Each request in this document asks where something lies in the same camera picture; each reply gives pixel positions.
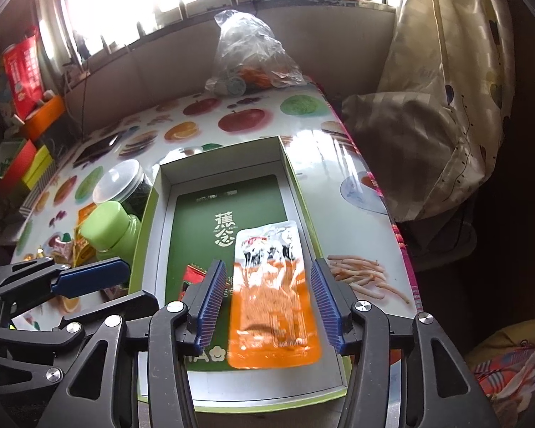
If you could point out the orange box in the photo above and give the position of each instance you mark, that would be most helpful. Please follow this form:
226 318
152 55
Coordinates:
44 118

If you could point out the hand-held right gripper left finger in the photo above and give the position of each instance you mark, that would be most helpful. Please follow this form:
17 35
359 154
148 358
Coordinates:
210 305

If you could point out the black smartphone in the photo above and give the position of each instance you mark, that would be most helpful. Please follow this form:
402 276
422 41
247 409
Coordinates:
98 148

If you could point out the yellow green box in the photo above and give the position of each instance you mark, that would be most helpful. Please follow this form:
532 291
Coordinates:
38 167

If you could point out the black white striped box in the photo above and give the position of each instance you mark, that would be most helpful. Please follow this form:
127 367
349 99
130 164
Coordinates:
38 194

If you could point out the orange clear snack packet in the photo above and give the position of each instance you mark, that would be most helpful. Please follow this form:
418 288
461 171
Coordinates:
267 321

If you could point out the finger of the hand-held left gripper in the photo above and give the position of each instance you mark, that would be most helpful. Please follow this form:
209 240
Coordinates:
129 301
93 276

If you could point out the small red snack packet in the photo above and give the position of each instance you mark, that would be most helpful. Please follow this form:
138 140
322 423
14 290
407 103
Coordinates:
191 276

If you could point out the green gift box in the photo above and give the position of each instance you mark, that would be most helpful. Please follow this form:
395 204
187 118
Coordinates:
249 196

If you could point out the white red snack packet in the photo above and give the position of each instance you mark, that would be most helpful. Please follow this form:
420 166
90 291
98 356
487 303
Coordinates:
62 248

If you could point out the clear plastic bag of snacks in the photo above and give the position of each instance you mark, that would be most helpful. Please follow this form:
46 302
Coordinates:
249 49

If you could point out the colourful striped cloth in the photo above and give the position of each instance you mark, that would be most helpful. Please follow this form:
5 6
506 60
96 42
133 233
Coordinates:
508 370

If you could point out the cream patterned curtain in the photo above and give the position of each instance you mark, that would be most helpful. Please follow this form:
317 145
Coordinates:
437 98

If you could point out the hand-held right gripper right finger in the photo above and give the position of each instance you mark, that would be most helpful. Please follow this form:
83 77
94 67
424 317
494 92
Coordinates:
325 307

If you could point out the light green bottle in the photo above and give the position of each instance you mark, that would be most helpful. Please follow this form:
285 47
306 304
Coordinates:
107 227

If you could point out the fruit print table cover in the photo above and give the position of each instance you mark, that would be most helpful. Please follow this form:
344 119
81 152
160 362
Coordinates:
267 107

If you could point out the clear lidded plastic jar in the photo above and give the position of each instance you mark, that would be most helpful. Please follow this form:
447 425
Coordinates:
116 180

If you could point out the orange black snack packet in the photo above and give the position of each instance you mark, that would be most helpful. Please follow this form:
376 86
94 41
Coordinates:
87 212

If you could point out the red woven box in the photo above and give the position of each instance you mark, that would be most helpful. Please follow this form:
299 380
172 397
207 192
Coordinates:
20 174

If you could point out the open green white carton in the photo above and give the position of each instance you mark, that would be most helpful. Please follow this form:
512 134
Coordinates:
2 158

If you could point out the red printed carton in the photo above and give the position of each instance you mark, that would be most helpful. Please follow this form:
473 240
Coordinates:
22 71

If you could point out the yellow snack packet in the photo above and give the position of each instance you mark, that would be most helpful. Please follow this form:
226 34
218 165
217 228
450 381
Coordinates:
84 247

